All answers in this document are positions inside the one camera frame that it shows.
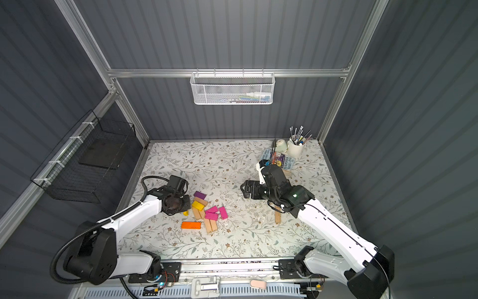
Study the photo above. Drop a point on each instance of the magenta block right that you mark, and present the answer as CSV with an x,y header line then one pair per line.
x,y
223,213

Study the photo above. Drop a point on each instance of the white wire wall basket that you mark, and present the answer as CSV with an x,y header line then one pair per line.
x,y
242,90

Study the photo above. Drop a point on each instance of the magenta block upper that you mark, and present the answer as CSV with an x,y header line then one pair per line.
x,y
214,210

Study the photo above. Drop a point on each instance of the magenta block lower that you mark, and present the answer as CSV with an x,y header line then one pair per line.
x,y
212,216

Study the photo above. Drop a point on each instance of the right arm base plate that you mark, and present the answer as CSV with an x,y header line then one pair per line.
x,y
291,269

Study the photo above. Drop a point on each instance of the natural wood block pair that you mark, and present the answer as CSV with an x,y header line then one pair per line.
x,y
210,225

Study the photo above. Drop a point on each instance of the orange block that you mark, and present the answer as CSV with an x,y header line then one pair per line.
x,y
191,225

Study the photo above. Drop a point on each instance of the white pen cup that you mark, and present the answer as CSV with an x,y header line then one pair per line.
x,y
295,151

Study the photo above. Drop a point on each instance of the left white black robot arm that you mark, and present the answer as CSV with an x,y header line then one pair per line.
x,y
91,255

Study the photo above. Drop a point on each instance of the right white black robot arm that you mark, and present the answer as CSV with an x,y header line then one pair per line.
x,y
367,270

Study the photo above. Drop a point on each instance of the pink eraser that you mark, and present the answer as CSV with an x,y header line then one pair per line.
x,y
258,284

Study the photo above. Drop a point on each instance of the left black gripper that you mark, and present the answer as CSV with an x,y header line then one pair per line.
x,y
183,205

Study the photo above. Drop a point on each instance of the natural wood block by purple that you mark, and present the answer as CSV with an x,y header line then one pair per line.
x,y
201,201

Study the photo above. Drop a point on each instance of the magenta block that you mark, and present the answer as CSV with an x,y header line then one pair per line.
x,y
212,216
214,210
223,213

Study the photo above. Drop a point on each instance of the black wire side basket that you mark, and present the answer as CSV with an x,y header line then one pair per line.
x,y
82,169

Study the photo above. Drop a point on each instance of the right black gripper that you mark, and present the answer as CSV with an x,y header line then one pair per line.
x,y
256,189

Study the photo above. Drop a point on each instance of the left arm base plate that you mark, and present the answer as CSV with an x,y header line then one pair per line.
x,y
165,272

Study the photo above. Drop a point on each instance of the white tape roll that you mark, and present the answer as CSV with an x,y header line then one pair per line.
x,y
281,146

